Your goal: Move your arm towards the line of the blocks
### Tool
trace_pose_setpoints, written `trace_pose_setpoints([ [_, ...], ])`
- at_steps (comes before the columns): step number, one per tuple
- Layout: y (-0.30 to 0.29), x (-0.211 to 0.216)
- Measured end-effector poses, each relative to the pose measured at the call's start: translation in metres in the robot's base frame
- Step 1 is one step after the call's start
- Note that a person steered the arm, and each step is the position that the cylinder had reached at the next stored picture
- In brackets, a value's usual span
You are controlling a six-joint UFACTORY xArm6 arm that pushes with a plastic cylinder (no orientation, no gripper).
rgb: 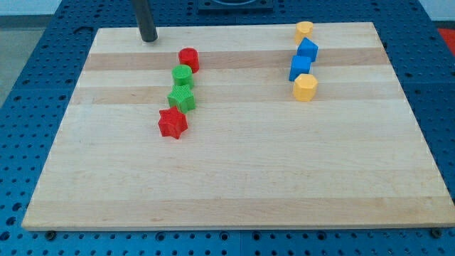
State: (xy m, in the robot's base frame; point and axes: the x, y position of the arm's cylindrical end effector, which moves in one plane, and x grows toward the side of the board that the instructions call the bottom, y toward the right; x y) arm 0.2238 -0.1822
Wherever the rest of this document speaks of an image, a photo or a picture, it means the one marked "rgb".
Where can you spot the wooden board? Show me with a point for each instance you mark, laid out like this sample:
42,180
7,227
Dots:
252,156

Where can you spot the green star block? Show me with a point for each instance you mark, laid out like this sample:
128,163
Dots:
182,98

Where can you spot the red star block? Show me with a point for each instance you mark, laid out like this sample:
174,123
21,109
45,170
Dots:
172,122

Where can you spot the green cylinder block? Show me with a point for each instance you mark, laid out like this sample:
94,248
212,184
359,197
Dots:
182,75

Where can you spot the red cylinder block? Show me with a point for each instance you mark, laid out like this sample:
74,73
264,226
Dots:
189,56

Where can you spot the yellow hexagon block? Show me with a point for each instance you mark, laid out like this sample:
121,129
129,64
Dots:
305,87

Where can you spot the blue cube block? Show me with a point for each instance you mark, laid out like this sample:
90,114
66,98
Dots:
299,65

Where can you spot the blue triangle block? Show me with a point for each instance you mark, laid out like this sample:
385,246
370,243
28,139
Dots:
308,48

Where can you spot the yellow heart block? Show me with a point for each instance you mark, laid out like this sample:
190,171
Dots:
304,29

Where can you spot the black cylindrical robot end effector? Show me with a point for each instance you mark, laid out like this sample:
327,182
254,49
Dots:
145,20

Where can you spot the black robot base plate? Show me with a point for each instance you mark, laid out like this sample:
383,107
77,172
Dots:
209,6

